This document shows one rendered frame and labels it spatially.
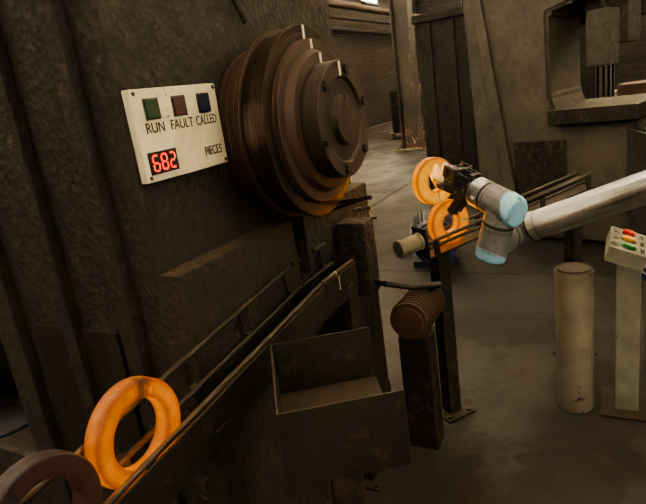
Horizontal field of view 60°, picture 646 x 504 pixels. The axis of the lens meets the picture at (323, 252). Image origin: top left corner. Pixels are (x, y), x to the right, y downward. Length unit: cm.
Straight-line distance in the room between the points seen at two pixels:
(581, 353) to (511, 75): 237
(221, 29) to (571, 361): 152
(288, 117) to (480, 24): 293
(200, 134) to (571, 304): 132
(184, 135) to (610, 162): 306
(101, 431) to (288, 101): 77
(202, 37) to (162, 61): 15
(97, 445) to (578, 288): 152
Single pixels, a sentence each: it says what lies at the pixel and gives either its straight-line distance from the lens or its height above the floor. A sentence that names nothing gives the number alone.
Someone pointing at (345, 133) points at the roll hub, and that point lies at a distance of 138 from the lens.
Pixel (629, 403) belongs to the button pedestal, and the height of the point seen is 4.
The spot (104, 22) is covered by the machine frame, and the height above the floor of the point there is 136.
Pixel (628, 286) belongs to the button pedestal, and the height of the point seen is 46.
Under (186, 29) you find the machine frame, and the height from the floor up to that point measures 136.
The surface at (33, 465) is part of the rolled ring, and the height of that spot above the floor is 75.
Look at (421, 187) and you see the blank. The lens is 183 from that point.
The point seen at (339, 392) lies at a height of 61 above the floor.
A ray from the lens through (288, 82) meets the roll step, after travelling 131.
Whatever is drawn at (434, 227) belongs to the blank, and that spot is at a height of 71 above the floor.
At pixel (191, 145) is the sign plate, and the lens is 125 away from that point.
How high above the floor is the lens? 118
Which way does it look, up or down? 16 degrees down
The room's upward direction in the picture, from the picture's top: 8 degrees counter-clockwise
